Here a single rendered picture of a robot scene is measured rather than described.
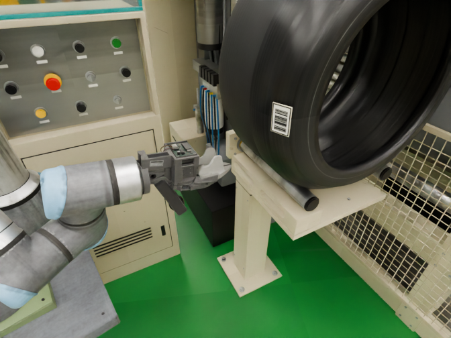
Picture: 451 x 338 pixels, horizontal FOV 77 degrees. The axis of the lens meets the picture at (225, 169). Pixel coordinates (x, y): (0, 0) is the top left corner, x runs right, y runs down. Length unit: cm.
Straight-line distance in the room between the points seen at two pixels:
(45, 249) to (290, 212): 56
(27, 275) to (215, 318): 109
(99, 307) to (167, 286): 74
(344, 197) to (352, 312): 84
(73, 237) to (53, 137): 62
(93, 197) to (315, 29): 47
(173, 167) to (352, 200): 60
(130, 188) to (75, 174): 9
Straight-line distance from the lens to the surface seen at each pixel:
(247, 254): 148
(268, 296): 164
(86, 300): 101
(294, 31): 53
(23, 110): 121
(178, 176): 58
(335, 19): 54
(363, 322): 170
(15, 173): 89
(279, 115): 54
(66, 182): 55
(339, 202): 95
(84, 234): 65
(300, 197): 77
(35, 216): 95
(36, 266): 63
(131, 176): 55
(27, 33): 114
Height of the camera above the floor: 141
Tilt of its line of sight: 36 degrees down
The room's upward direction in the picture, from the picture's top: straight up
